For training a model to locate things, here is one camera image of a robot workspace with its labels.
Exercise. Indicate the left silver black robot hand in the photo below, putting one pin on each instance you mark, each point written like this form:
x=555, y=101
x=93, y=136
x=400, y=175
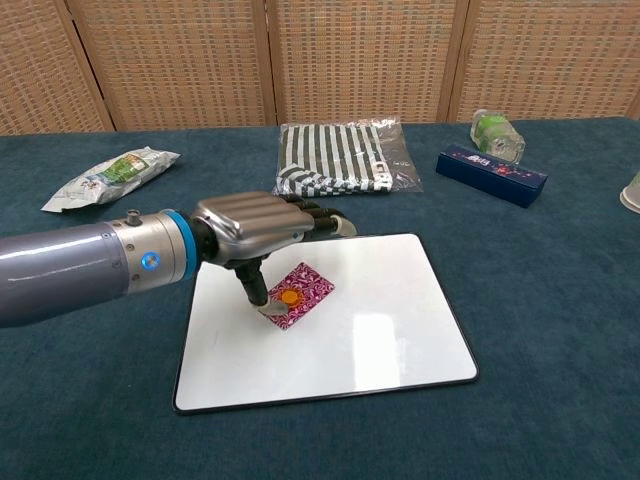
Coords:
x=250, y=222

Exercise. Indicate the small orange disc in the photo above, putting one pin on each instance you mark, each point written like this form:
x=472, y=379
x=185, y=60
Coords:
x=290, y=297

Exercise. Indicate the pink patterned packet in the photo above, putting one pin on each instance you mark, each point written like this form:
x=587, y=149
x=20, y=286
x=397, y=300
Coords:
x=312, y=290

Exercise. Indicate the white rectangular board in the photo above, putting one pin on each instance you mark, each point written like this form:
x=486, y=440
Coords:
x=360, y=330

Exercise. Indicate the striped cloth in plastic bag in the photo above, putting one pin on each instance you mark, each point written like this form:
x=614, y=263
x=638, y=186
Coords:
x=335, y=157

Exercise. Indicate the white snack bag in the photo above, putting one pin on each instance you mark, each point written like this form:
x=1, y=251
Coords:
x=110, y=177

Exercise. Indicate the woven bamboo folding screen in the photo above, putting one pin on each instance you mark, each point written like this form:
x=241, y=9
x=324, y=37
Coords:
x=320, y=60

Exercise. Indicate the long dark blue box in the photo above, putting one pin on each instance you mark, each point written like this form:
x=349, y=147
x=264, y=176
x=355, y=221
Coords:
x=490, y=175

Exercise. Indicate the clear bottle with green label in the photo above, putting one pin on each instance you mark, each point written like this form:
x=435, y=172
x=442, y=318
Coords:
x=495, y=135

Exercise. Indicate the blue felt table cover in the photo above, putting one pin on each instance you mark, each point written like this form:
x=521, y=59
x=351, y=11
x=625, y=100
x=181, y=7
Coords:
x=550, y=325

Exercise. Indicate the white paper cup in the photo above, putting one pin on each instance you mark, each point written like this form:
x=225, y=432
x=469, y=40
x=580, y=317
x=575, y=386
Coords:
x=632, y=195

